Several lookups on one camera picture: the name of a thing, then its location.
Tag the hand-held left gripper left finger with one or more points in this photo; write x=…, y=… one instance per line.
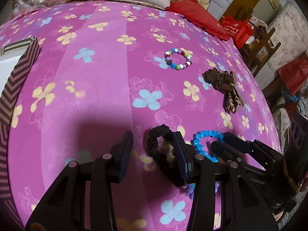
x=126, y=154

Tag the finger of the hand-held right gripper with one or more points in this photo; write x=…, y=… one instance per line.
x=222, y=151
x=237, y=142

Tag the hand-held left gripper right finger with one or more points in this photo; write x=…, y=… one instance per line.
x=181, y=156

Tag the black scrunchie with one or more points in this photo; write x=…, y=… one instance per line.
x=152, y=146

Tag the brown scrunchie with leopard bow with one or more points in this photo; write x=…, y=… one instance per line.
x=216, y=79

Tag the striped shallow box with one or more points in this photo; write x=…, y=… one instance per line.
x=24, y=62

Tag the red paper bag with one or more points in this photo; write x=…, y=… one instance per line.
x=296, y=74

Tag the wooden chair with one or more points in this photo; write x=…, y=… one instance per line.
x=264, y=45

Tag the red printed shopping bag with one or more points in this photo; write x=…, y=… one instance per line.
x=240, y=32

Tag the floral furniture cover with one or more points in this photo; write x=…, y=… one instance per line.
x=293, y=24

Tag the red frilled cushion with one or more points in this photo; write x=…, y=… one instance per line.
x=197, y=16

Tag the framed wall picture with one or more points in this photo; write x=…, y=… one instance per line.
x=274, y=0

